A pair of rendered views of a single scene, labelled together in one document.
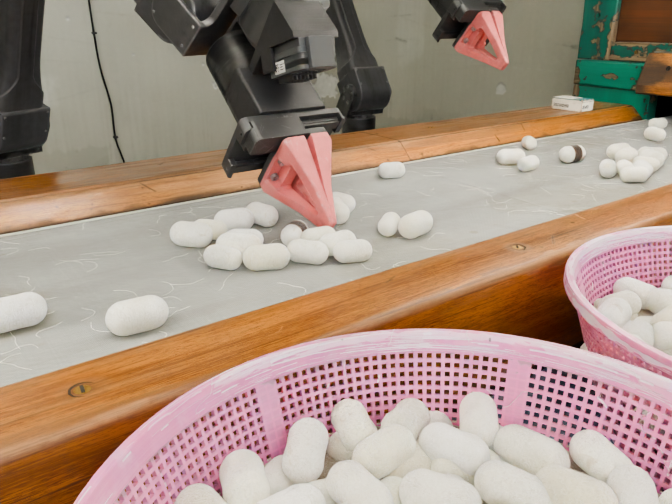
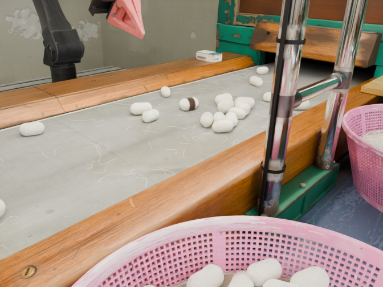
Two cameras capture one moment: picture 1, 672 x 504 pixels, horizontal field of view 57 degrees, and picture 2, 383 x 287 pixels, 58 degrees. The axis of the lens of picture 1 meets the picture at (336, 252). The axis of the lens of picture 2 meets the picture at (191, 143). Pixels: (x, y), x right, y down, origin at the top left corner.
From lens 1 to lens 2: 0.30 m
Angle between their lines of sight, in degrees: 11
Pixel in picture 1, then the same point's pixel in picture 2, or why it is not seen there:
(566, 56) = not seen: hidden behind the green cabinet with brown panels
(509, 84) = (198, 32)
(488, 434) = not seen: outside the picture
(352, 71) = (49, 33)
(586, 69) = (223, 30)
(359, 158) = (13, 115)
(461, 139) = (114, 91)
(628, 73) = (247, 34)
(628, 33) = (246, 7)
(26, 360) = not seen: outside the picture
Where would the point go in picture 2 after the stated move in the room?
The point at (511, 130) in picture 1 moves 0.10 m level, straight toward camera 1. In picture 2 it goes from (157, 80) to (147, 94)
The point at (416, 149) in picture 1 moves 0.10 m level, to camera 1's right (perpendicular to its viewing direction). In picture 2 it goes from (71, 102) to (130, 101)
